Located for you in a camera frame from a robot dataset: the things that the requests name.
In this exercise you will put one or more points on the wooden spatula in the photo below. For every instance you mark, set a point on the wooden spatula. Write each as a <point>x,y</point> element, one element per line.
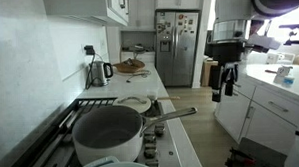
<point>168,98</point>

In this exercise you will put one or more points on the small white blue box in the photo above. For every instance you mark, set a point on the small white blue box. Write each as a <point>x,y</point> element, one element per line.
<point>284,77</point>

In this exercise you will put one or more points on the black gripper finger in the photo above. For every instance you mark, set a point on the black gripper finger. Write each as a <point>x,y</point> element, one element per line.
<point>216,84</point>
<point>230,79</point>

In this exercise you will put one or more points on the wooden basket with wire handle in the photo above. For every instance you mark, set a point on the wooden basket with wire handle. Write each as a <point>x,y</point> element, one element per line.
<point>129,66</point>

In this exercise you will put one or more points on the translucent plastic cup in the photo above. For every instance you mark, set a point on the translucent plastic cup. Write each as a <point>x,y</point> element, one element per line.
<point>152,94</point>

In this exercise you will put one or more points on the white saucepan with steel handle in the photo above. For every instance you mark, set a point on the white saucepan with steel handle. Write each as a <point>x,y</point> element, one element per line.
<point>115,131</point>

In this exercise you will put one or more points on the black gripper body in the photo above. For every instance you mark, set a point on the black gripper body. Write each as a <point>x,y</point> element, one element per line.
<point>224,53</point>

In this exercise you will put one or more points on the black gas stove top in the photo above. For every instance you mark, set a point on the black gas stove top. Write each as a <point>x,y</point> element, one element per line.
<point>55,148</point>

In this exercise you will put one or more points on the black wall plug adapter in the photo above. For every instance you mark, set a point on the black wall plug adapter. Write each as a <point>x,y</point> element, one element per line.
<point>89,50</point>

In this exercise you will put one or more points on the stainless steel refrigerator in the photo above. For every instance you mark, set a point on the stainless steel refrigerator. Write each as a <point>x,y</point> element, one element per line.
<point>176,38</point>

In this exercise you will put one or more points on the white pan lid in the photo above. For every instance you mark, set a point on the white pan lid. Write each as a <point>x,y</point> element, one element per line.
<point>137,102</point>

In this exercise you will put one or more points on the white kitchen island cabinet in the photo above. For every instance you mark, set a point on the white kitchen island cabinet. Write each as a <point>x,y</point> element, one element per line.
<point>262,108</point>

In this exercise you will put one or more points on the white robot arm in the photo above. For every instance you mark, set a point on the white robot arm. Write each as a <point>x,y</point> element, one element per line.
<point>235,34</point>

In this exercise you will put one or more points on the black camera on stand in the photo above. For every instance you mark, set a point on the black camera on stand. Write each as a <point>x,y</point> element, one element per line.
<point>292,27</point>

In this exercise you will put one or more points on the white upper wall cabinets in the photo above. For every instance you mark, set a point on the white upper wall cabinets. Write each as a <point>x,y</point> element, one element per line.
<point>107,12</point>

